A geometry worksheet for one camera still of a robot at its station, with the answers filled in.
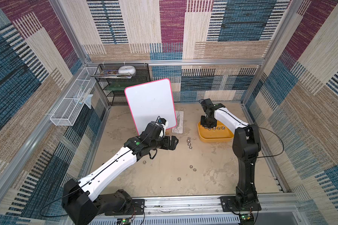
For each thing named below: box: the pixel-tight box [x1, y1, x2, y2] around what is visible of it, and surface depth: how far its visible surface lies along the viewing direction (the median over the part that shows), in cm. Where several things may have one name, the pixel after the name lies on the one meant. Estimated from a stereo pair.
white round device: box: [117, 65, 137, 76], surface depth 91 cm
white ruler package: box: [171, 110, 185, 134], surface depth 110 cm
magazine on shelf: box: [91, 69, 133, 79], surface depth 82 cm
